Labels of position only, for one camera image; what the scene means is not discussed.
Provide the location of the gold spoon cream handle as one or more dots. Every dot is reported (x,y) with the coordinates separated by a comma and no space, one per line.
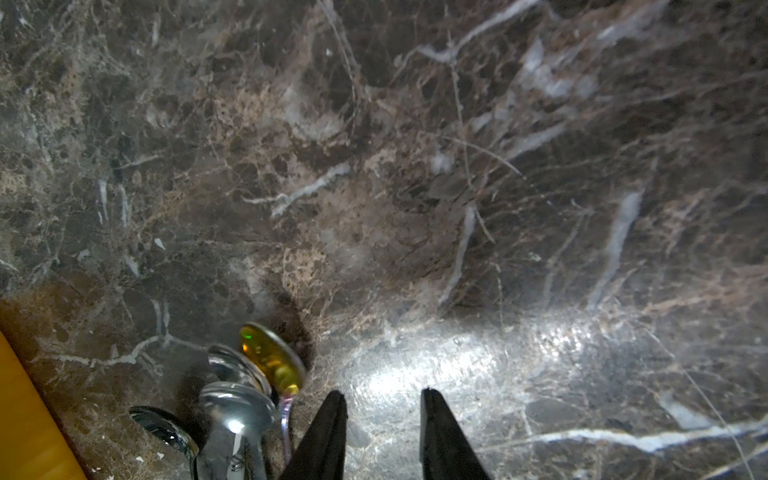
(282,367)

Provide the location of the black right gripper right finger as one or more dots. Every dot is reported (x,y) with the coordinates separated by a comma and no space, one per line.
(444,451)

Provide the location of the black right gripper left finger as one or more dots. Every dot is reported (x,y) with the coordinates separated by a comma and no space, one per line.
(321,453)

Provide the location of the black spoon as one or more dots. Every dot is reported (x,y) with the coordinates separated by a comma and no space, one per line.
(168,428)

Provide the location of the yellow storage box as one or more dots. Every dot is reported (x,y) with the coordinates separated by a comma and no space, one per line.
(32,445)

